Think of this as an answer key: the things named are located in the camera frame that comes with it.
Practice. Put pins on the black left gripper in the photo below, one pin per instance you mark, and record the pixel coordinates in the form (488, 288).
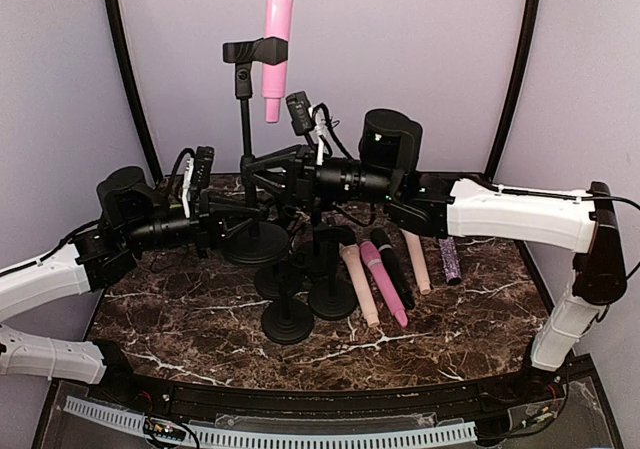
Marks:
(210, 224)

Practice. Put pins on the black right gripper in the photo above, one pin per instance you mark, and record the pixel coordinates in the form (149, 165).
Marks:
(301, 167)

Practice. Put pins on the round-base stand of tall beige mic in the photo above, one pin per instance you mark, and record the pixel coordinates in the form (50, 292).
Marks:
(267, 280)

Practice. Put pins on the tall beige microphone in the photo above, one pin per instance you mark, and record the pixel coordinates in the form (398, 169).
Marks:
(350, 254)

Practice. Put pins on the pink microphone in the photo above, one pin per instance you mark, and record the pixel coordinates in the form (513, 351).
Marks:
(371, 258)
(277, 31)

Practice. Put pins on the black toy microphone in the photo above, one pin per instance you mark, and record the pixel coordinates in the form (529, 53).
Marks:
(391, 263)

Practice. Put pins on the black stand with textured grip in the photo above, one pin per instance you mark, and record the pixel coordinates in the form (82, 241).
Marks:
(287, 320)

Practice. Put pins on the black clip mic stand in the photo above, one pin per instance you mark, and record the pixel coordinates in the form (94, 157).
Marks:
(332, 298)

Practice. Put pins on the beige microphone round head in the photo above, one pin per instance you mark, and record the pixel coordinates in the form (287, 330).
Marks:
(418, 261)

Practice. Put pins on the purple rhinestone microphone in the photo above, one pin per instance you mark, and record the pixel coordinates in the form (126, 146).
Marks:
(450, 261)

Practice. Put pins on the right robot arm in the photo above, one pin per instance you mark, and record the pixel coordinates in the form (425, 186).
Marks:
(440, 205)

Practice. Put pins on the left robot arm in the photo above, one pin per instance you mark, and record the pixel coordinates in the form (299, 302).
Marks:
(135, 218)

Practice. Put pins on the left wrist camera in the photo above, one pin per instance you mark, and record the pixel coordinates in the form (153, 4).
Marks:
(196, 175)

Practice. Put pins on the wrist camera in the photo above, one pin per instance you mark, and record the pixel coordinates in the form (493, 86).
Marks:
(196, 175)
(313, 123)

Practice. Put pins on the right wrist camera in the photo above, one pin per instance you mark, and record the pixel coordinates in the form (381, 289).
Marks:
(313, 123)

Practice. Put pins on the black front rail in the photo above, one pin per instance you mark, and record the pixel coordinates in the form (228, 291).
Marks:
(487, 398)

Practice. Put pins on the white slotted cable duct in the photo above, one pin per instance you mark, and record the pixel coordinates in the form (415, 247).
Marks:
(260, 432)

